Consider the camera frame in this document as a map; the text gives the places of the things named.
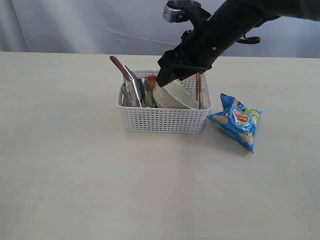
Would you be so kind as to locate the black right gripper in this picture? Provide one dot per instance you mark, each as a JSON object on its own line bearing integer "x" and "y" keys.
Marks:
{"x": 196, "y": 53}

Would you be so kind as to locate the wooden chopstick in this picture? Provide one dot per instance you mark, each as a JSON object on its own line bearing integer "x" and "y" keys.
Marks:
{"x": 200, "y": 103}
{"x": 198, "y": 78}

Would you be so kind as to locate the blue potato chips bag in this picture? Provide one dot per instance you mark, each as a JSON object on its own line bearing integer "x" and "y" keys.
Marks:
{"x": 237, "y": 121}

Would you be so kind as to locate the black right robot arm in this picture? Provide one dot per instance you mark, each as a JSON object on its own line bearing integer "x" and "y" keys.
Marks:
{"x": 234, "y": 18}

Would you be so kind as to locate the speckled beige ceramic bowl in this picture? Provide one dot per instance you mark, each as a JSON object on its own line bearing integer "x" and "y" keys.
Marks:
{"x": 174, "y": 96}

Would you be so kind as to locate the terracotta brown plate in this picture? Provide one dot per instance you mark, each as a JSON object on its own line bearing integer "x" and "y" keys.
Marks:
{"x": 152, "y": 81}

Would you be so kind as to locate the stainless steel cup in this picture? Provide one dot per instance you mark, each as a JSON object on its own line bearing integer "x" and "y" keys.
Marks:
{"x": 140, "y": 93}

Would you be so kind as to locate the grey backdrop curtain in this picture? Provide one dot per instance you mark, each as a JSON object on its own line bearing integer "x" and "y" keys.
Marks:
{"x": 131, "y": 27}

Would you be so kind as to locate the white perforated plastic basket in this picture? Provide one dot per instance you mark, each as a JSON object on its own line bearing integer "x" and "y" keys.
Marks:
{"x": 166, "y": 120}

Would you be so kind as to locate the brown wooden handled spoon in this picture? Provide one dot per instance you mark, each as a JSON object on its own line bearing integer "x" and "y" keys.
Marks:
{"x": 121, "y": 68}

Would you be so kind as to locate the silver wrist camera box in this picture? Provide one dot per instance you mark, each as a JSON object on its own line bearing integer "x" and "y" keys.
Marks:
{"x": 175, "y": 11}

